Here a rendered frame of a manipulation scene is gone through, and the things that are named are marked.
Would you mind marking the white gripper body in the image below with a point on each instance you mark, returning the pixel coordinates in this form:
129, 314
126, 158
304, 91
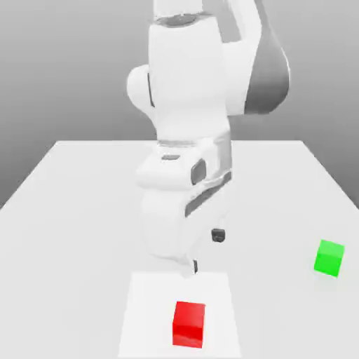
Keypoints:
165, 224

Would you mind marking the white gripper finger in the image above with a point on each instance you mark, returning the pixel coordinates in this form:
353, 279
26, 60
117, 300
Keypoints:
190, 267
218, 235

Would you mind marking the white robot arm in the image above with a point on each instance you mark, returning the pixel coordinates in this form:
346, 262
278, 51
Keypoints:
185, 84

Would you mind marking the small red cube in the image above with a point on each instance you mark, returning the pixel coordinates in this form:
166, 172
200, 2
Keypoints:
188, 325

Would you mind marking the small green cube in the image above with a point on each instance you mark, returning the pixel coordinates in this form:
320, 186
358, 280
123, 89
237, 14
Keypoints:
328, 258

